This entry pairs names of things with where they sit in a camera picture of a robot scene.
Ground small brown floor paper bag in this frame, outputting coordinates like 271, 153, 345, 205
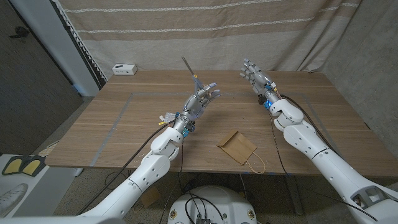
139, 185, 162, 208

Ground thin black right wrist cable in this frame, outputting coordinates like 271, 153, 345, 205
269, 108, 379, 222

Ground white shoe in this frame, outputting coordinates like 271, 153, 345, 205
0, 182, 29, 218

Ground white floor platform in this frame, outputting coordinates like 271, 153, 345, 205
0, 154, 84, 218

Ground white door frame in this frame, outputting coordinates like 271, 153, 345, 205
9, 0, 101, 97

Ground dark textured door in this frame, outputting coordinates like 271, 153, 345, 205
0, 0, 84, 156

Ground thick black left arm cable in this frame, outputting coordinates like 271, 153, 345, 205
76, 119, 177, 216

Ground black torso cable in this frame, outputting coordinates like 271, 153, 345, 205
185, 192, 225, 224

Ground beige striped curtain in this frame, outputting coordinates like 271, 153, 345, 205
57, 0, 363, 81

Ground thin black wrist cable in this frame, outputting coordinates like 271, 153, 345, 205
269, 108, 379, 222
158, 136, 186, 224

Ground door handle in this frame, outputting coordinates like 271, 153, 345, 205
9, 26, 31, 39

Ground grey backdrop cloth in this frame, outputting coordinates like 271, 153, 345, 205
298, 0, 398, 139

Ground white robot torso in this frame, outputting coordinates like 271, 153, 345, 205
167, 185, 258, 224

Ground white power strip box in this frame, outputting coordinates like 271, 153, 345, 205
112, 63, 139, 76

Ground grey table leg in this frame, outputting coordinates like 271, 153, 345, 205
285, 174, 305, 216

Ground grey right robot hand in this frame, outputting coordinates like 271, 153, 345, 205
239, 58, 282, 110

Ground grey scissors with orange handles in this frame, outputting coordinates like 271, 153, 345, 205
181, 55, 206, 99

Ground brown paper bag with handles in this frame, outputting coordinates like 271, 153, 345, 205
216, 129, 267, 174

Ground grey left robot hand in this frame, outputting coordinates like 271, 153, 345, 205
172, 82, 221, 138

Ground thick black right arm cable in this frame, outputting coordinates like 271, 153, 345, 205
279, 95, 343, 158

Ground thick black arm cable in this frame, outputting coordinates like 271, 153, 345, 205
279, 95, 343, 158
76, 119, 177, 216

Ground thin black left wrist cable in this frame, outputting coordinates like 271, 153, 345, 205
158, 136, 186, 224

